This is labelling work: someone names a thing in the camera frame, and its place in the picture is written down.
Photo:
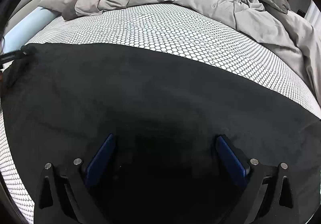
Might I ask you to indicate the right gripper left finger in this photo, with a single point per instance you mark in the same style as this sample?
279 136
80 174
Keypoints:
62 192

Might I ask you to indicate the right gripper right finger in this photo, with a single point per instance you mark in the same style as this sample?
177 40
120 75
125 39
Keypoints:
266 194

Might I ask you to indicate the black pants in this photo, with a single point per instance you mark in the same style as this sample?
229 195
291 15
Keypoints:
61 101

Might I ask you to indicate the light blue pillow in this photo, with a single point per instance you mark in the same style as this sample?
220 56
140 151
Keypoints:
27 28

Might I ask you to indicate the white dotted mattress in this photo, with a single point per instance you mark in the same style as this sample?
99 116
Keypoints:
180 31

